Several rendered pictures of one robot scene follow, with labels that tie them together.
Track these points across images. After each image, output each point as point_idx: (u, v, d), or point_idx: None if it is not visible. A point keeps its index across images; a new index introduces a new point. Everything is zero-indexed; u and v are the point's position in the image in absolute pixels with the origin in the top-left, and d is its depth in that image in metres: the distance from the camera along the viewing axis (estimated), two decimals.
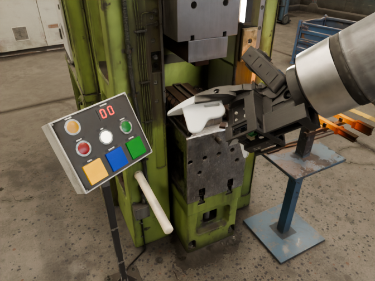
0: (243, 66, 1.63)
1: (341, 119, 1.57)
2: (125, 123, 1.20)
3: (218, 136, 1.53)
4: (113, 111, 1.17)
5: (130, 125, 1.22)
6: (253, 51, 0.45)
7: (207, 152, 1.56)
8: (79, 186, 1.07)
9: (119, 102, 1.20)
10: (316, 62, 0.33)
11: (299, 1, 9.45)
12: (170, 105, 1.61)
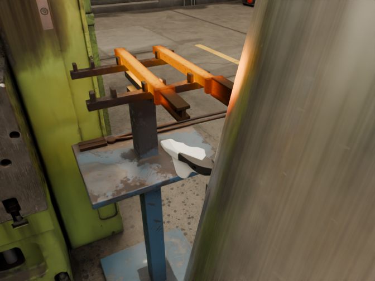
0: None
1: (188, 75, 0.73)
2: None
3: None
4: None
5: None
6: None
7: None
8: None
9: None
10: None
11: None
12: None
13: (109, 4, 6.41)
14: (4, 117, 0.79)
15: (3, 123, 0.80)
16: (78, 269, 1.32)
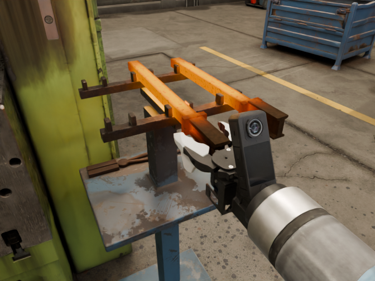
0: None
1: (219, 96, 0.63)
2: None
3: None
4: None
5: None
6: (237, 132, 0.38)
7: None
8: None
9: None
10: (259, 245, 0.35)
11: None
12: None
13: (111, 5, 6.30)
14: (3, 143, 0.69)
15: (1, 149, 0.70)
16: None
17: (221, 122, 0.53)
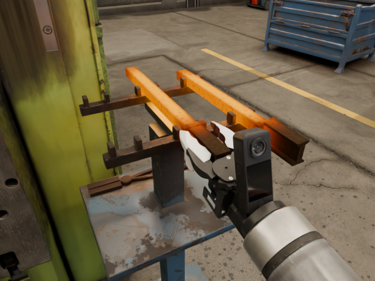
0: None
1: (230, 115, 0.58)
2: None
3: None
4: None
5: None
6: (241, 151, 0.38)
7: None
8: None
9: None
10: (254, 259, 0.38)
11: None
12: None
13: (111, 6, 6.26)
14: None
15: None
16: None
17: (215, 124, 0.53)
